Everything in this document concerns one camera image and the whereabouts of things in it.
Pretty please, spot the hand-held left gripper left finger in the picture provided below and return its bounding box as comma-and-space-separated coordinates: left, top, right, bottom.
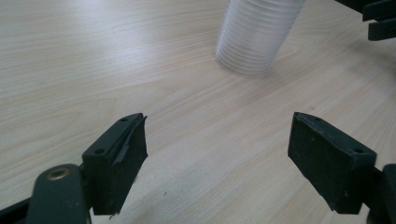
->
81, 112, 149, 217

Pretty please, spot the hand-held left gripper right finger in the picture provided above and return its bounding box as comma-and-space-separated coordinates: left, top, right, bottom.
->
287, 111, 378, 216

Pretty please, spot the stack of clear plastic cups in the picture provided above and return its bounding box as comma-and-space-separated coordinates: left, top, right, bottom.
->
214, 0, 307, 77

